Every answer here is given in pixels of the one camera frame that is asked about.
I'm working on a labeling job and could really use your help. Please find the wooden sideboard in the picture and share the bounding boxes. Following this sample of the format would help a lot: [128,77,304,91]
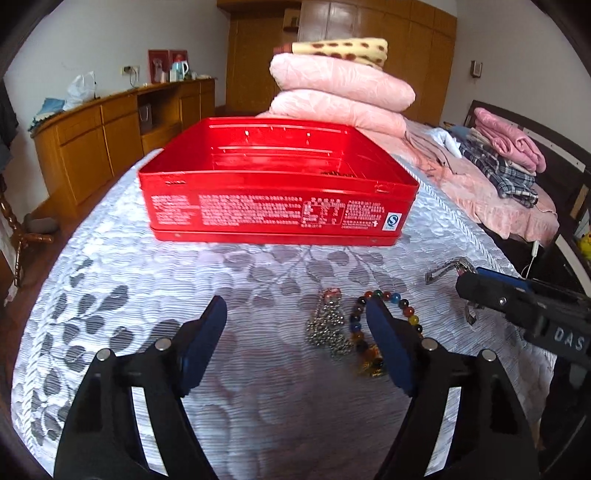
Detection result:
[31,78,217,207]

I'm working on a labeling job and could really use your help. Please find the dark wooden headboard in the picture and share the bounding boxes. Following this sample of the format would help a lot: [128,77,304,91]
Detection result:
[464,99,591,296]

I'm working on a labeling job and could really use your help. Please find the yellow brown spotted blanket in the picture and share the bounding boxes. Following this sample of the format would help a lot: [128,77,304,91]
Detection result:
[284,38,389,71]

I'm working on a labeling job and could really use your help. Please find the red metal tin box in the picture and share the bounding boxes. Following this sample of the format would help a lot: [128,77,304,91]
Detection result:
[137,117,420,247]

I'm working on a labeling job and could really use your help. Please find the pink folded blanket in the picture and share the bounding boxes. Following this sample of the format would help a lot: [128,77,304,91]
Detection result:
[474,107,547,174]

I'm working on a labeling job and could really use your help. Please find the wooden door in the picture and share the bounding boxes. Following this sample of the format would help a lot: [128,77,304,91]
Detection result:
[226,18,278,116]

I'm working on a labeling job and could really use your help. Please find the grey slipper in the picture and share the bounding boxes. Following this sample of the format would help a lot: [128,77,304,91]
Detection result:
[23,213,60,234]

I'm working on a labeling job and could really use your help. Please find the wooden wardrobe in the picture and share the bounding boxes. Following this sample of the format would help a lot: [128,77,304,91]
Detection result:
[217,0,458,127]

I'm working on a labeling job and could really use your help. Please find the wooden coat rack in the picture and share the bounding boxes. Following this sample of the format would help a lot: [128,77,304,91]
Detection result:
[0,185,54,288]

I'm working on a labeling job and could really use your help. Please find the multicolour bead bracelet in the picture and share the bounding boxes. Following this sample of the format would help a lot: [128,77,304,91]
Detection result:
[348,289,424,380]

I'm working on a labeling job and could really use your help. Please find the white cloth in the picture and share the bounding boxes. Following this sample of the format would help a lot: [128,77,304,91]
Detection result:
[429,128,463,158]

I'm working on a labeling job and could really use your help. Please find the pink folded quilt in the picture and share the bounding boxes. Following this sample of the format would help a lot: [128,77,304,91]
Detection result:
[269,90,408,138]
[269,53,415,112]

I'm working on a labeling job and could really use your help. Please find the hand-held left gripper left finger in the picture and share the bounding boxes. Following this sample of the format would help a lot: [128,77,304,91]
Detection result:
[54,295,228,480]

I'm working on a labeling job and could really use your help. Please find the white plastic bag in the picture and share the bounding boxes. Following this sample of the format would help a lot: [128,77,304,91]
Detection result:
[62,71,98,112]

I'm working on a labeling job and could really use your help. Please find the pink bed sheet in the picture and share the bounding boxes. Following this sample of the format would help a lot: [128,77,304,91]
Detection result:
[256,111,560,241]

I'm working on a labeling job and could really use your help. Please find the beige garment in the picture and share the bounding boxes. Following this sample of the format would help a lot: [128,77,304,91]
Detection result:
[405,124,465,178]

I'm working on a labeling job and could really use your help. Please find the blue cloth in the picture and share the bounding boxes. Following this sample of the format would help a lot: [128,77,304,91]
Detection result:
[28,97,68,132]

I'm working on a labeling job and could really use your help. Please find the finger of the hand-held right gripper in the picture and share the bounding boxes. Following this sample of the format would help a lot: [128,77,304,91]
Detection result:
[476,267,591,302]
[456,273,546,326]

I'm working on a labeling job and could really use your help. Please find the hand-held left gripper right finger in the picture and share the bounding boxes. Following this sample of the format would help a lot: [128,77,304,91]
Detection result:
[366,295,541,480]

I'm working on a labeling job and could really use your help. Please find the silver ball chain necklace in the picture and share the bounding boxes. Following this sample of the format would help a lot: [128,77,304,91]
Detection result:
[306,288,354,358]

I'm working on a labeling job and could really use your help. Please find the plaid folded clothes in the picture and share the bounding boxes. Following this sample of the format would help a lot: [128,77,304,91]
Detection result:
[462,134,539,208]

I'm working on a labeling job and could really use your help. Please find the silver metal bracelet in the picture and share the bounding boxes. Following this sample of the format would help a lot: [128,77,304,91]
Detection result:
[425,260,481,326]

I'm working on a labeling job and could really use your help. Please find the white cable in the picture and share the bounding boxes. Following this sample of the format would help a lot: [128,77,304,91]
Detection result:
[522,240,541,278]

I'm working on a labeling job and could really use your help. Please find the dark hanging coats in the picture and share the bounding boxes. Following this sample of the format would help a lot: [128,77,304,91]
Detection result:
[0,78,19,168]

